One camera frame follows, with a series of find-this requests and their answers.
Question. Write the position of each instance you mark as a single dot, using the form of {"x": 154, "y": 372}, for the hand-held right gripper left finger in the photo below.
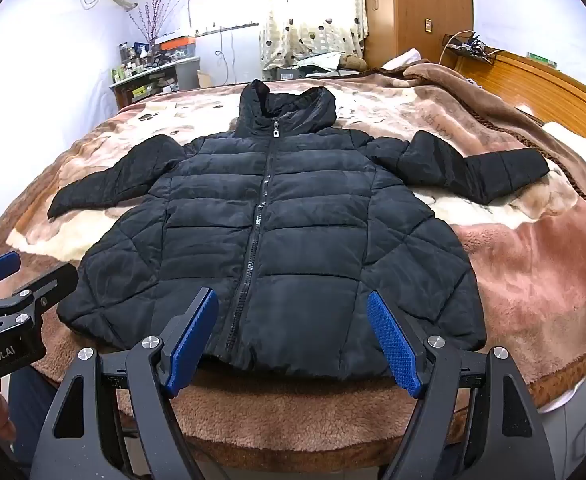
{"x": 193, "y": 345}

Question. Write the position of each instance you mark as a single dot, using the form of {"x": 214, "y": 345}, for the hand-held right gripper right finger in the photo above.
{"x": 390, "y": 340}

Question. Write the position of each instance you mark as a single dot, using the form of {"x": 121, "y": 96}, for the black puffer jacket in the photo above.
{"x": 283, "y": 220}

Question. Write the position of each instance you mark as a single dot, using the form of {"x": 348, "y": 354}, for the person's left hand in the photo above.
{"x": 0, "y": 422}

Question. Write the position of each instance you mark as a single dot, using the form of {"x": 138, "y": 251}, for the person's leg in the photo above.
{"x": 33, "y": 400}

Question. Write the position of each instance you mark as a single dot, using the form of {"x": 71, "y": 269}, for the brown printed blanket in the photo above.
{"x": 523, "y": 260}

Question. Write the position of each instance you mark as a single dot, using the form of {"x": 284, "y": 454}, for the cluttered desk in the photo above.
{"x": 145, "y": 82}

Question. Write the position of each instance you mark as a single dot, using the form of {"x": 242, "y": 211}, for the grey storage box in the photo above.
{"x": 189, "y": 74}

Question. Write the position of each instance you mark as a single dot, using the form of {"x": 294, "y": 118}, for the cardboard box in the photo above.
{"x": 205, "y": 80}

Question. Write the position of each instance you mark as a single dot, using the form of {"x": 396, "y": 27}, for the white pillow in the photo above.
{"x": 580, "y": 152}

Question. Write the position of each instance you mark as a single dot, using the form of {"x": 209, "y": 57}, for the orange lidded box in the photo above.
{"x": 178, "y": 44}

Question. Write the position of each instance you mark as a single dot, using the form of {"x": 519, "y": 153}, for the brown plush toy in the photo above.
{"x": 351, "y": 61}

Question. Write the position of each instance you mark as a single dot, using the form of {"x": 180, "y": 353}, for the white cloth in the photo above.
{"x": 404, "y": 59}

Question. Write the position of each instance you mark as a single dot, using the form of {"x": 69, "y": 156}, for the pile of grey items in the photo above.
{"x": 308, "y": 69}

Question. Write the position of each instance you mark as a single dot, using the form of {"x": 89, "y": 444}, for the dried branches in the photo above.
{"x": 153, "y": 17}

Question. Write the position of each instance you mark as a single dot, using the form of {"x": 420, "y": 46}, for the wooden headboard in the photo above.
{"x": 548, "y": 87}

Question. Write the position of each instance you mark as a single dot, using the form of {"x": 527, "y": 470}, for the green label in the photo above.
{"x": 543, "y": 59}

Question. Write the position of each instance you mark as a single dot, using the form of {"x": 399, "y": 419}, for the window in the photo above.
{"x": 223, "y": 5}

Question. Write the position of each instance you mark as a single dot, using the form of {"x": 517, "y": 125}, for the wooden wardrobe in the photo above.
{"x": 413, "y": 10}

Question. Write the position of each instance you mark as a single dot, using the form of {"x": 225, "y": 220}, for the heart patterned curtain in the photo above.
{"x": 313, "y": 15}

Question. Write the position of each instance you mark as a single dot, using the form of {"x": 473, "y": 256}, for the wall switch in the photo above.
{"x": 429, "y": 25}

